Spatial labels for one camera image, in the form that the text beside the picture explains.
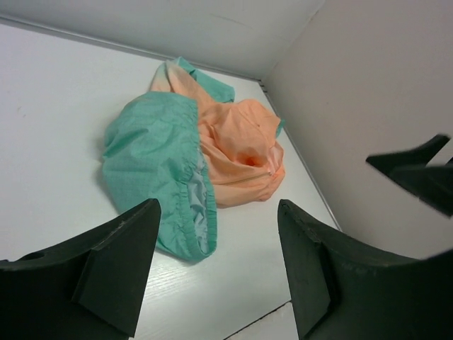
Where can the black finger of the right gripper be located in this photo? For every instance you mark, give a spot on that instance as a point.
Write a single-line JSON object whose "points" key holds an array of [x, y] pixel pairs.
{"points": [[421, 155]]}

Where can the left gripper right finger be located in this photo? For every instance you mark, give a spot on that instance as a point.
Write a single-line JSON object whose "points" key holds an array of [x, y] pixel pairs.
{"points": [[342, 288]]}

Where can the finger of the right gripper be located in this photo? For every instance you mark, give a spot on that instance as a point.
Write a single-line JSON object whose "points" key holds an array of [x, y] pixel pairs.
{"points": [[431, 184]]}

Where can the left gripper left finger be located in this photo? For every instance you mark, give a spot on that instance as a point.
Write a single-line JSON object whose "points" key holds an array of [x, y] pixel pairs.
{"points": [[88, 287]]}

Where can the orange and teal jacket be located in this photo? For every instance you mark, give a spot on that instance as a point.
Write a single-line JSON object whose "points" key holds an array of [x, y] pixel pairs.
{"points": [[188, 143]]}

